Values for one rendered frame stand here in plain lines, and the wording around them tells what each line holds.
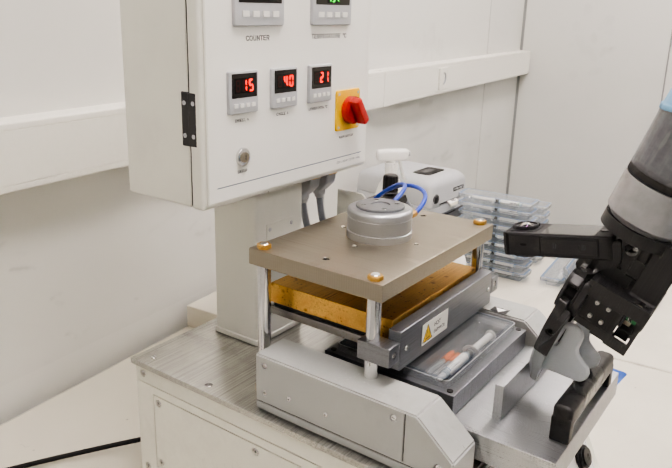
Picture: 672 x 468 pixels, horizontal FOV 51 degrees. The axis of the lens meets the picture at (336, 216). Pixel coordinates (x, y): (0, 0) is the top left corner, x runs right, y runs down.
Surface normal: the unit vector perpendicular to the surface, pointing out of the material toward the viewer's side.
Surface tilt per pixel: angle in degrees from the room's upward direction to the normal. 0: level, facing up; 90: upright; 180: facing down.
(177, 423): 90
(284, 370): 90
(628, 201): 81
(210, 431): 90
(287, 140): 90
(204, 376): 0
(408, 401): 0
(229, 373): 0
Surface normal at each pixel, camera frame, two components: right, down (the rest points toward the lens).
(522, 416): 0.03, -0.96
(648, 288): -0.59, 0.22
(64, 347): 0.86, 0.17
